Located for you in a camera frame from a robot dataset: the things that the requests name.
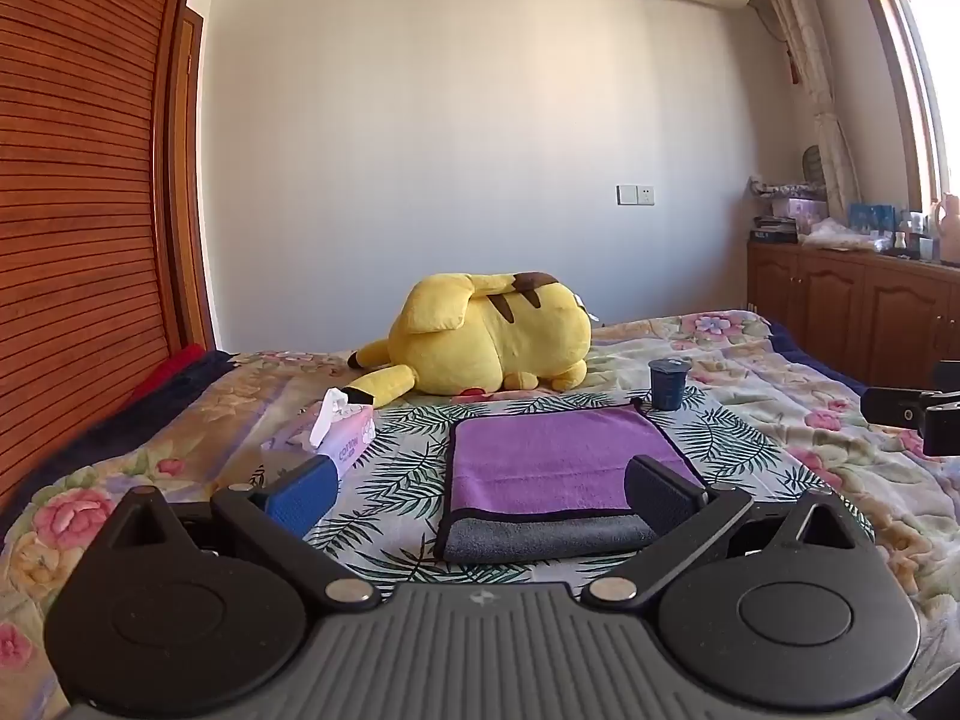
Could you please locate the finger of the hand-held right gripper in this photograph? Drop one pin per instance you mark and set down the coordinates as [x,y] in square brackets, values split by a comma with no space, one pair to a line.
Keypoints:
[892,406]

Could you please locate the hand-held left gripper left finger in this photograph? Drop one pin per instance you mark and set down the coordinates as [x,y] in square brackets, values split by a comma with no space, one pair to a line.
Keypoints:
[300,499]

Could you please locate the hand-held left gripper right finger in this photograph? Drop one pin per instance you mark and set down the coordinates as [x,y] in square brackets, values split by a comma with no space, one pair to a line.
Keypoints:
[660,499]

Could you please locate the purple towel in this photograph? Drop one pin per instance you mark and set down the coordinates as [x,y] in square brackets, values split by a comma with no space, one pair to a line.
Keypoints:
[551,457]

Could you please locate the grey towel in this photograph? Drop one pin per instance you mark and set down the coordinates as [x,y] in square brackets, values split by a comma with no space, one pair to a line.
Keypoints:
[540,536]

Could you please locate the pink tissue pack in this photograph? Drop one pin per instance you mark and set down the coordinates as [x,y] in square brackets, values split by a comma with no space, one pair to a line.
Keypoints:
[341,435]

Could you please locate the leaf print cloth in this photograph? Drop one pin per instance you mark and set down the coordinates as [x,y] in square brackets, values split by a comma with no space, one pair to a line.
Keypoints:
[405,465]

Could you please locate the dark blue cup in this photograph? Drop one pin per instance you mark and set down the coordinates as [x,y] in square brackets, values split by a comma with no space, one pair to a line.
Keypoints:
[667,386]

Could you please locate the wooden cabinet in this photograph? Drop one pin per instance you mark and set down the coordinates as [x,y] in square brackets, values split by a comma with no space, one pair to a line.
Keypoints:
[840,300]

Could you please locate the small white bottle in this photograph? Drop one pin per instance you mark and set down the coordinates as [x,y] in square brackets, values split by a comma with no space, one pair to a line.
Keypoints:
[899,241]

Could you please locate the white plastic bag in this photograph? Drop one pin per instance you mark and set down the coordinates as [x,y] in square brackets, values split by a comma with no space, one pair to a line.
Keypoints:
[840,234]

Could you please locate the pink jug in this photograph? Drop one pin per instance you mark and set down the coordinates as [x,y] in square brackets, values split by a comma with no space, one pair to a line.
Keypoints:
[949,232]

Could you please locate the red cloth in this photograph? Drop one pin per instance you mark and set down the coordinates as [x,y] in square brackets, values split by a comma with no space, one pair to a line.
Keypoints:
[169,371]

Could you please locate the blue box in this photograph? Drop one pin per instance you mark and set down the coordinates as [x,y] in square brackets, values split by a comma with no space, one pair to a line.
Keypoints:
[871,217]

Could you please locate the dark blue blanket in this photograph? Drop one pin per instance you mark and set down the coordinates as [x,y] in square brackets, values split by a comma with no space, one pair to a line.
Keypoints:
[105,435]

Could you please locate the stack of books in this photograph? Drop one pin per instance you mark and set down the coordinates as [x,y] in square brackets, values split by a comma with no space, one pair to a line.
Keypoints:
[774,230]

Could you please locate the pink box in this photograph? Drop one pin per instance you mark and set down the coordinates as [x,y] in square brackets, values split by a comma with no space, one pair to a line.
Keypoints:
[799,208]

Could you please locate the yellow plush toy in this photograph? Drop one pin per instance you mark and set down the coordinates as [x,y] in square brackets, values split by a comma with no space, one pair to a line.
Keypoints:
[487,330]

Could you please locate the wooden framed window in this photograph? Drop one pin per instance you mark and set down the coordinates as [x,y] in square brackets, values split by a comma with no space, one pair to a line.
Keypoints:
[919,75]

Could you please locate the floral curtain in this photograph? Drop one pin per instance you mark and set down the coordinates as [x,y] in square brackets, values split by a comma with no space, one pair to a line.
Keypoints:
[814,75]

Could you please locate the wooden louvered wardrobe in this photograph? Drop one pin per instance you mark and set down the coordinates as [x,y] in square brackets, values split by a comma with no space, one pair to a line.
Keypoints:
[75,202]

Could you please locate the white wall socket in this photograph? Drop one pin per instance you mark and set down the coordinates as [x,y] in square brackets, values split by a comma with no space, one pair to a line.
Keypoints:
[636,195]

